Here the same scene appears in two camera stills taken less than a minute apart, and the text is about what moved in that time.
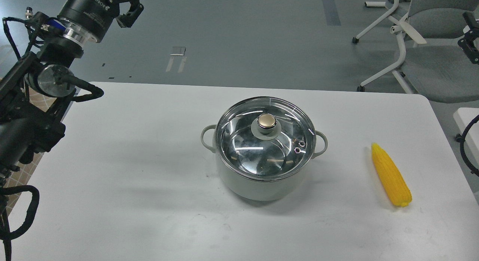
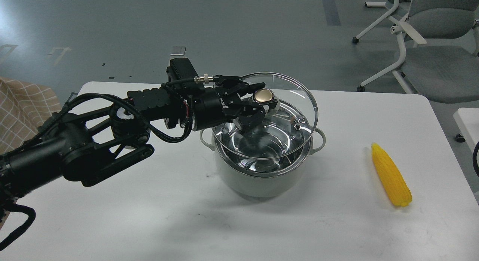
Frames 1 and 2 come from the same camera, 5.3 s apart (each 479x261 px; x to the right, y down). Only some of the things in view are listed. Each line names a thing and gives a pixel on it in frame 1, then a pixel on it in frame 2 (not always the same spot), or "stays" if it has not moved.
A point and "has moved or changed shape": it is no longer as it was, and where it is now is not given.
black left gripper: (92, 13) -> (218, 105)
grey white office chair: (429, 25) stays
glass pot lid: (265, 139) has moved or changed shape
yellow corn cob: (391, 176) stays
